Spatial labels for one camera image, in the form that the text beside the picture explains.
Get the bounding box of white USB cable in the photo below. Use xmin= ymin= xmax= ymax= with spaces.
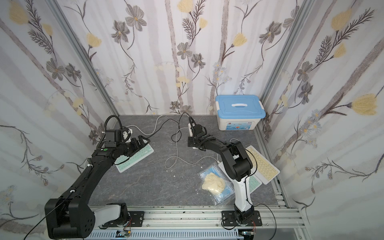
xmin=164 ymin=126 xmax=221 ymax=170

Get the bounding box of yellow wireless keyboard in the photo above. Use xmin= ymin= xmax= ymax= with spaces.
xmin=246 ymin=146 xmax=280 ymax=185

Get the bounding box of white power strip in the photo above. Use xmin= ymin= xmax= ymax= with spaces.
xmin=188 ymin=123 xmax=198 ymax=150

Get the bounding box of green keyboard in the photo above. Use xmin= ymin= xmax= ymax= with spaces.
xmin=219 ymin=163 xmax=262 ymax=194
xmin=115 ymin=144 xmax=154 ymax=173

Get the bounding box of black USB cable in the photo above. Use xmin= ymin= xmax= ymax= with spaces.
xmin=143 ymin=111 xmax=193 ymax=143

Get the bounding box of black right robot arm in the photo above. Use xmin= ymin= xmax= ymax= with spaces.
xmin=188 ymin=124 xmax=255 ymax=225

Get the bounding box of white ribbed cable duct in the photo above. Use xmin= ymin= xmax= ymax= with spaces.
xmin=86 ymin=229 xmax=244 ymax=240

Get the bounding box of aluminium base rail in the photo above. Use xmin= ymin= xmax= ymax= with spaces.
xmin=107 ymin=197 xmax=310 ymax=240

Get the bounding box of bag of gloves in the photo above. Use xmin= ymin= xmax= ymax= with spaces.
xmin=198 ymin=164 xmax=235 ymax=206

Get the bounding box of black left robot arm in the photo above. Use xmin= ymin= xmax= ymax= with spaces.
xmin=45 ymin=120 xmax=150 ymax=240

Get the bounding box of green keyboard right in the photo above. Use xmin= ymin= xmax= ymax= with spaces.
xmin=219 ymin=163 xmax=262 ymax=194

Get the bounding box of green keyboard left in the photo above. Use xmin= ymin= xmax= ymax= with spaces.
xmin=115 ymin=144 xmax=154 ymax=173

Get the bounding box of blue lid storage box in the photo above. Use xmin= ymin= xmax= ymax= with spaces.
xmin=215 ymin=95 xmax=266 ymax=131

